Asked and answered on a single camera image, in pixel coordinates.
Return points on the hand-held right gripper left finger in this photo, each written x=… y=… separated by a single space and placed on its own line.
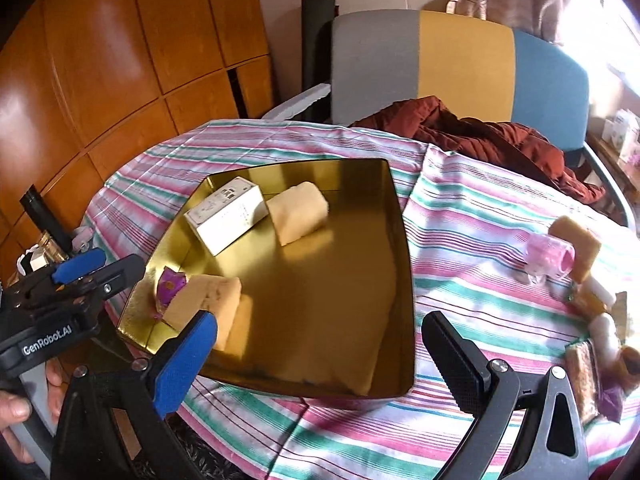
x=185 y=360

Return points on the rust brown jacket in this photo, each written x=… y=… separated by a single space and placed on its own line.
x=500 y=145

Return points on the yellow sponge block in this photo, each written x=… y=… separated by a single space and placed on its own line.
x=580 y=245
x=217 y=292

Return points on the person's left hand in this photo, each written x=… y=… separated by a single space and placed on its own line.
x=12 y=407

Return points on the gold metal tray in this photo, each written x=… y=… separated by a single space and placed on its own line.
x=310 y=285

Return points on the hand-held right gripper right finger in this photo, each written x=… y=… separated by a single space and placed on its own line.
x=457 y=365

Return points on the wooden cabinet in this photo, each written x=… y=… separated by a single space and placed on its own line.
x=100 y=60

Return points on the white printed carton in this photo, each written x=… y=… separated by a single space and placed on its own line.
x=620 y=127

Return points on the white foam piece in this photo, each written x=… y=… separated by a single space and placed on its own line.
x=300 y=102

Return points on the striped tablecloth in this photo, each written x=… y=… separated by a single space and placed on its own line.
x=450 y=210

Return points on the purple candy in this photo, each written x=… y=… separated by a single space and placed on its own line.
x=170 y=287
x=612 y=401

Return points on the wooden side table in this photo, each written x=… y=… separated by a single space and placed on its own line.
x=607 y=157

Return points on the pink plastic cup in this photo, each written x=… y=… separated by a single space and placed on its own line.
x=550 y=255

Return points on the yellow cake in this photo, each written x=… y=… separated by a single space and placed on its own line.
x=300 y=210

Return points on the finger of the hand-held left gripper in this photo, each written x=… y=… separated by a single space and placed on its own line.
x=120 y=272
x=80 y=266

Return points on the pink small box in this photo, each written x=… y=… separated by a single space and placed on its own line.
x=634 y=154

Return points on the grey yellow blue chair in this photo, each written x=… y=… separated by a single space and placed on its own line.
x=465 y=60

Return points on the clear plastic wrap ball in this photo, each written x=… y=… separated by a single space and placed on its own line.
x=605 y=340

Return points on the black rolled mat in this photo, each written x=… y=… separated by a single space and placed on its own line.
x=317 y=35

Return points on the white printed box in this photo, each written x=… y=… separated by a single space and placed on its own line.
x=225 y=220

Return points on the white bar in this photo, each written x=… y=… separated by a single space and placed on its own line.
x=599 y=288

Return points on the black bottle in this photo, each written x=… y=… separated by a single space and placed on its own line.
x=40 y=215

